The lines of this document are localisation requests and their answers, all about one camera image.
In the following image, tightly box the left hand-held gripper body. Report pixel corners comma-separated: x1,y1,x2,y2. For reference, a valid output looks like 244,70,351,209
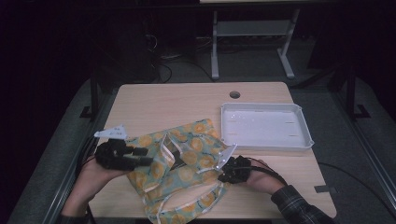
93,123,134,172

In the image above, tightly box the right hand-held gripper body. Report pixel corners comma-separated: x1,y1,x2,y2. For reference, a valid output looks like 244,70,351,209
215,143,252,185

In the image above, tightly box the black rectangular box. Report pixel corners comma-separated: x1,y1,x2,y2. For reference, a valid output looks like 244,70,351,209
170,149,188,171

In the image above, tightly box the yellow flower print cloth bag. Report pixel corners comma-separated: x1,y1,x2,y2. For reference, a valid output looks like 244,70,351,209
125,118,230,224

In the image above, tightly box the white plastic tray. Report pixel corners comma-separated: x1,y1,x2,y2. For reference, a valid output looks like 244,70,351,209
219,102,315,152

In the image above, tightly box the person's left hand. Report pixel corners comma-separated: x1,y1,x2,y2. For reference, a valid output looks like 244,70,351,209
78,160,127,194

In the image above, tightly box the person's right hand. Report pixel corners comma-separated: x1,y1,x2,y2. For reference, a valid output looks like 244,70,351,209
246,159,286,194

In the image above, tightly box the black metal stand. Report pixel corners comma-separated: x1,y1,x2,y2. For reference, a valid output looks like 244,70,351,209
78,62,101,122
345,63,372,121

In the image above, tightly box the grey tape strip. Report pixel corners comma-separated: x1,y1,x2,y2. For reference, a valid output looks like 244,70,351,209
314,185,338,194

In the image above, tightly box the left hand-held gripper cable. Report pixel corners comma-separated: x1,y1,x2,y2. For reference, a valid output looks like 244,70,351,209
74,136,98,180

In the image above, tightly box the hand-held gripper cable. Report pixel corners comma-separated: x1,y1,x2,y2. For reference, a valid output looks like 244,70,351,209
248,157,289,188
74,136,98,180

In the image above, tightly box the right hand-held gripper cable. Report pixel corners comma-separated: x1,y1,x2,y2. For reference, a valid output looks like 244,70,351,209
248,157,289,188

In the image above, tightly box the metal frame rail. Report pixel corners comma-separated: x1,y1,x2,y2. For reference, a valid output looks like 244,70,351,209
40,133,97,224
331,92,396,203

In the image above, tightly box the black floor cable tangle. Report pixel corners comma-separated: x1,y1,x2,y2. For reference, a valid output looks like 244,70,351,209
144,34,216,83

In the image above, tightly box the long black floor cable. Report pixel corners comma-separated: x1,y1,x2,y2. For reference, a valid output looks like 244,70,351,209
317,161,396,217

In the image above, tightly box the grey metal desk frame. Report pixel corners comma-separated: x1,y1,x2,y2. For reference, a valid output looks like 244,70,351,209
199,0,302,80

